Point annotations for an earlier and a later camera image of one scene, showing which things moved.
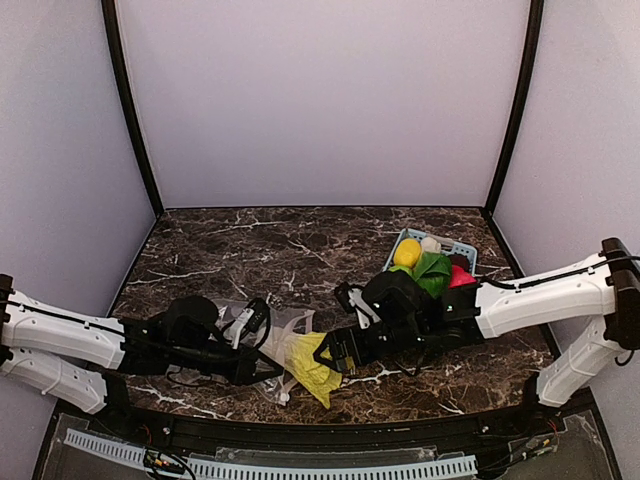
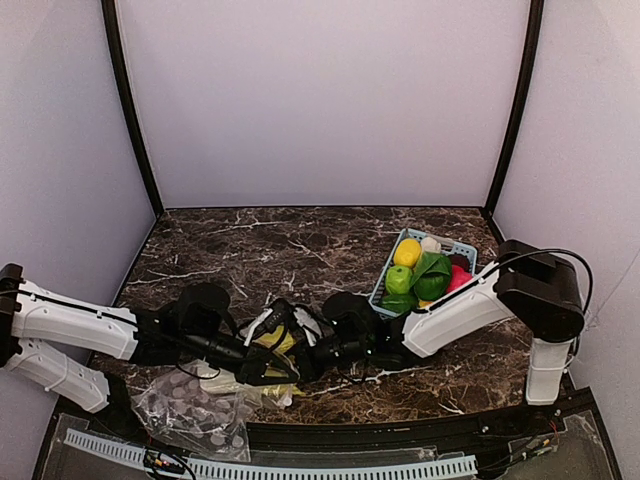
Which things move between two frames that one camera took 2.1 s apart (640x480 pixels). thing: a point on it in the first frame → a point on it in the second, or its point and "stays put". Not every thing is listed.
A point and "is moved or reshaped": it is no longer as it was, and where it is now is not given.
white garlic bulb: (430, 245) stays put
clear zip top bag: (278, 386) is moved or reshaped
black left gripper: (255, 368) stays put
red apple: (460, 277) stays put
